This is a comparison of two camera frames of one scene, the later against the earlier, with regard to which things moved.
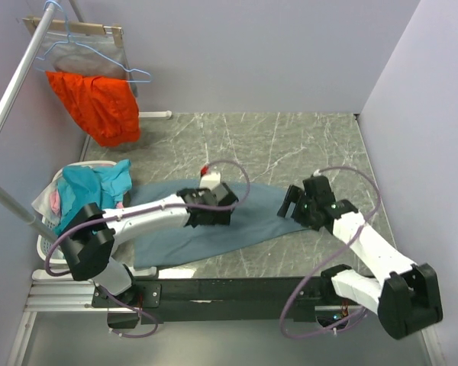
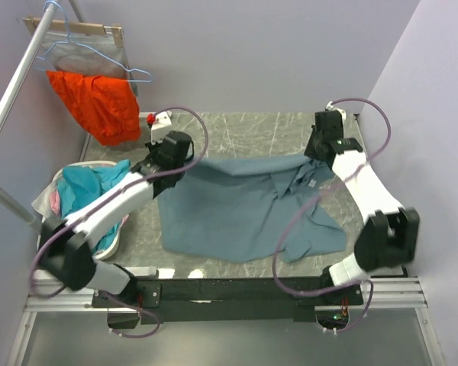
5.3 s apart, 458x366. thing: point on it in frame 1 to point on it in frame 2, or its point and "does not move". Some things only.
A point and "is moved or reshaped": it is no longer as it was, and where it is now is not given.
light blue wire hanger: x=69 y=38 does not move
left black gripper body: x=220 y=219 to x=153 y=149
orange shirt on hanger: x=106 y=107 does not move
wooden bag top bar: x=32 y=23 does not move
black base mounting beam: x=204 y=300 does not move
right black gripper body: x=304 y=214 to x=312 y=148
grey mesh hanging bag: x=98 y=56 does not move
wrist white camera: x=210 y=181 to x=160 y=127
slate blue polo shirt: x=256 y=217 is moved or reshaped
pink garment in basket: x=54 y=199 does not move
